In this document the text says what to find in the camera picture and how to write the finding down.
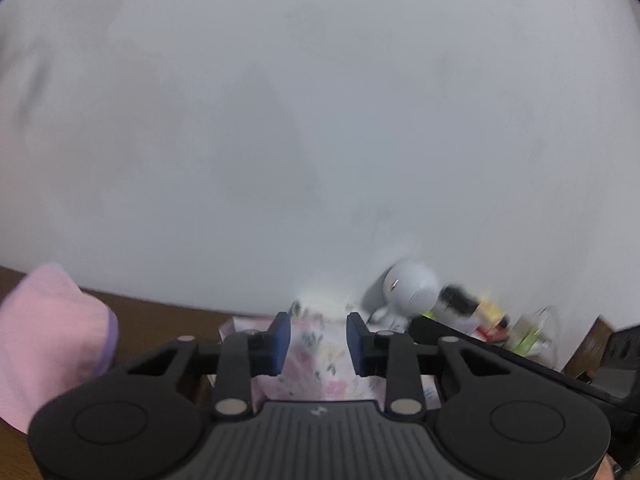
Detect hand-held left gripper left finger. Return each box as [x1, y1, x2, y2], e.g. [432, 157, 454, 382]
[125, 311, 292, 420]

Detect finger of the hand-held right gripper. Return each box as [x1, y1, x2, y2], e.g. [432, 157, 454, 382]
[409, 316, 601, 401]

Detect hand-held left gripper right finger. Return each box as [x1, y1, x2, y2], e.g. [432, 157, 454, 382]
[346, 311, 513, 420]

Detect pink floral dress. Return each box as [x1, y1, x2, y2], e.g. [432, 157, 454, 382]
[218, 300, 438, 403]

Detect brown wooden chair back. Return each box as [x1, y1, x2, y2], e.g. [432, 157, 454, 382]
[564, 315, 617, 381]

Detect small green bottle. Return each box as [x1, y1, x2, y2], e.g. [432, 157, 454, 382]
[510, 315, 543, 353]

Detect pale yellow packet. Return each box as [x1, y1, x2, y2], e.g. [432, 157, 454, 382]
[472, 300, 508, 333]

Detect white round robot toy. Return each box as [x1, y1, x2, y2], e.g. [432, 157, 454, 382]
[367, 260, 442, 333]

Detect black charger block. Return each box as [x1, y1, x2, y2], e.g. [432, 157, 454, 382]
[439, 284, 482, 313]

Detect folded pink cloth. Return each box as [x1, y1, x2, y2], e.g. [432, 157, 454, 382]
[0, 262, 119, 435]

